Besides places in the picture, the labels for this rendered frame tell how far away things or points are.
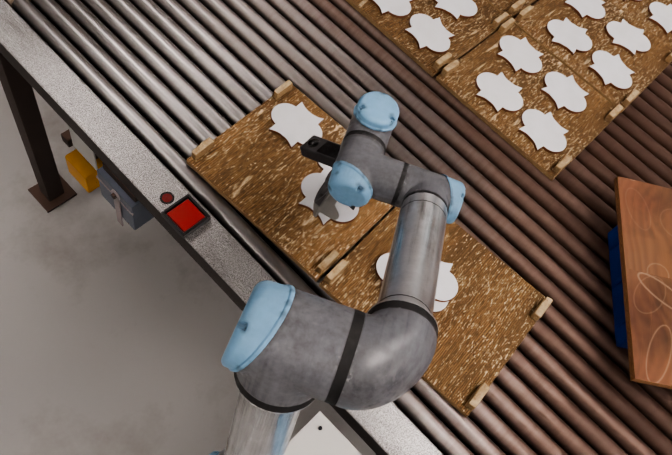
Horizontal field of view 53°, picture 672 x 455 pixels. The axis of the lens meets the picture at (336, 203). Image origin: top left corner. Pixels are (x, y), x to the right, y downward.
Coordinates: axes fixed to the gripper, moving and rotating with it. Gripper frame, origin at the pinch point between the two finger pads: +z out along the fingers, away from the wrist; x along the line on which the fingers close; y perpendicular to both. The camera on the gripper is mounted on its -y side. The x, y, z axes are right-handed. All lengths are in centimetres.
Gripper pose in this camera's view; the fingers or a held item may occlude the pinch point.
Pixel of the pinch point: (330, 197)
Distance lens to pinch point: 144.0
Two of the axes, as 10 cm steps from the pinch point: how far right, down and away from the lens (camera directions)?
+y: 7.3, 6.6, -1.9
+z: -2.0, 4.7, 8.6
